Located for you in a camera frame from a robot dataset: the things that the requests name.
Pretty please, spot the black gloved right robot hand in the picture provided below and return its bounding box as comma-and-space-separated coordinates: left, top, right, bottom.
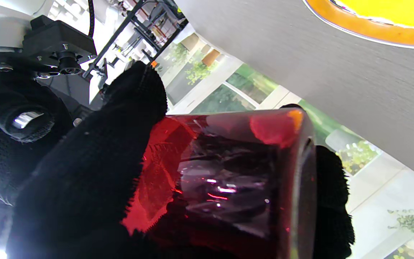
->
0, 61, 96, 205

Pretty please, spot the cluttered background shelf rack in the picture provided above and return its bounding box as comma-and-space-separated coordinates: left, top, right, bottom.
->
106, 0, 189, 65

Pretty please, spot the steel kidney-shaped tray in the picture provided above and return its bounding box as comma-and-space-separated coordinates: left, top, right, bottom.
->
302, 0, 414, 50

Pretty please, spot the red transparent sample bottle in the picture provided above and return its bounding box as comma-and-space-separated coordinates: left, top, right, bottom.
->
121, 108, 318, 259

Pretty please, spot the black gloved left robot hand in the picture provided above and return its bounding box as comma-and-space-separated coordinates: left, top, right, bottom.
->
6, 61, 355, 259

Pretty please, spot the printed garden window backdrop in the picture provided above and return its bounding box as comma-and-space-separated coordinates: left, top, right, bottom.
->
157, 31, 414, 259

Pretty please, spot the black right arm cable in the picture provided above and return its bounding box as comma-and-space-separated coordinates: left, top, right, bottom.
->
88, 0, 95, 38

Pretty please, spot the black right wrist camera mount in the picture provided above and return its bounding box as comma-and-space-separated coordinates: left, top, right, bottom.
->
22, 15, 98, 78

